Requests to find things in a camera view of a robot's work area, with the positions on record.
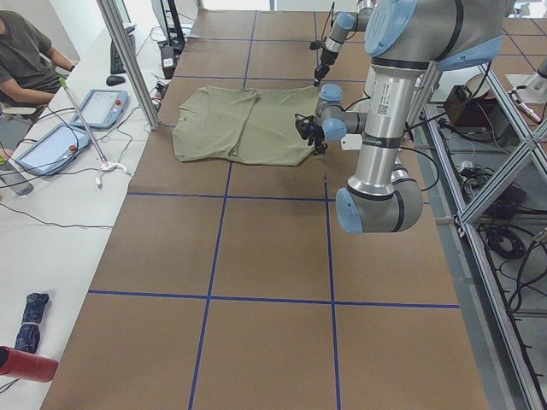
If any black keyboard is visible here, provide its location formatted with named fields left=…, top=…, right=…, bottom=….
left=109, top=32, right=137, bottom=74

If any folded dark blue umbrella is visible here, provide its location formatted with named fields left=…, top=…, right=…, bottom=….
left=15, top=293, right=50, bottom=354

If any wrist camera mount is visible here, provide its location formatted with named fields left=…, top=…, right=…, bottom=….
left=294, top=114, right=315, bottom=140

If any black computer mouse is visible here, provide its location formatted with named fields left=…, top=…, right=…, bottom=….
left=105, top=74, right=126, bottom=87

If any person in green shirt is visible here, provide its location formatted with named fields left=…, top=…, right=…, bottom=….
left=1, top=10, right=75, bottom=107

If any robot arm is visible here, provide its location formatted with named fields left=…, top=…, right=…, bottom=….
left=295, top=0, right=513, bottom=233
left=309, top=1, right=378, bottom=87

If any teach pendant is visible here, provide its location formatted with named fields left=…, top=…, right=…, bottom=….
left=79, top=89, right=128, bottom=130
left=15, top=125, right=91, bottom=176

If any white stick tool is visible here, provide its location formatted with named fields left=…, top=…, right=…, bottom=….
left=58, top=78, right=132, bottom=190

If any aluminium frame rack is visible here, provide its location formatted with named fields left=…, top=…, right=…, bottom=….
left=411, top=56, right=546, bottom=409

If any olive green long-sleeve shirt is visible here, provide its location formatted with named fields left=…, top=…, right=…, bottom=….
left=172, top=86, right=318, bottom=166

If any aluminium frame post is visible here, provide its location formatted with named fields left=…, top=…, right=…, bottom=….
left=97, top=0, right=160, bottom=131

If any near teach pendant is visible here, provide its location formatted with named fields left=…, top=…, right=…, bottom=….
left=15, top=125, right=91, bottom=176

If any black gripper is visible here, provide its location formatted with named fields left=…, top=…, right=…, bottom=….
left=313, top=38, right=340, bottom=87
left=307, top=126, right=328, bottom=155

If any far teach pendant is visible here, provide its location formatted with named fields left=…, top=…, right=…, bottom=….
left=79, top=89, right=128, bottom=130

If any red cylinder bottle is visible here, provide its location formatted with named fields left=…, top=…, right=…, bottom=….
left=1, top=346, right=59, bottom=383

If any black box with label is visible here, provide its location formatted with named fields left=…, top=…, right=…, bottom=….
left=160, top=44, right=177, bottom=79

